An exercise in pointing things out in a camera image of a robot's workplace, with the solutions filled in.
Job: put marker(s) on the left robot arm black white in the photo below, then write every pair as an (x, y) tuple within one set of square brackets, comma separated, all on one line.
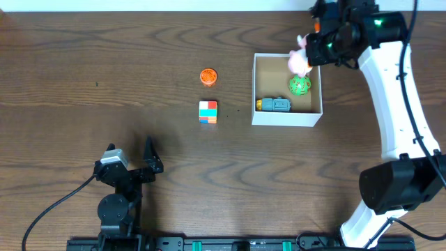
[(119, 212)]

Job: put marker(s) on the grey yellow toy truck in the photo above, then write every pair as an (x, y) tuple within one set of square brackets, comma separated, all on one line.
[(273, 105)]

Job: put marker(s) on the white cardboard box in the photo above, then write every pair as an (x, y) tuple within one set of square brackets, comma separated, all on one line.
[(270, 79)]

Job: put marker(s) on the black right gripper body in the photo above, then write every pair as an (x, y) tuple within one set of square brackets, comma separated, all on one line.
[(328, 51)]

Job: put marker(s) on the multicoloured block cube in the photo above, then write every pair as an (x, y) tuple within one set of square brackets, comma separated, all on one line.
[(208, 112)]

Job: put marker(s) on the orange round gear toy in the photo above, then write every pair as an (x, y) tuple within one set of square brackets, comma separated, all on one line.
[(208, 77)]

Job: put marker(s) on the green polyhedral dice ball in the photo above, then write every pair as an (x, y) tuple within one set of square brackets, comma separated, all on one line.
[(300, 86)]

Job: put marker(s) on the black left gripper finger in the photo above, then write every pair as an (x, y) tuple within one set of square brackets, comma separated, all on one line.
[(111, 147), (151, 158)]

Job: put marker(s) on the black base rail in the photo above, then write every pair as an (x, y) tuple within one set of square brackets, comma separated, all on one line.
[(300, 243)]

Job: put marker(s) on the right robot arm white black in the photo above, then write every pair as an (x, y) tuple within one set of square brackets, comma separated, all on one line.
[(413, 168)]

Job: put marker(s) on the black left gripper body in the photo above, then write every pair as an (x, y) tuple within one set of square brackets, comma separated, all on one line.
[(132, 175)]

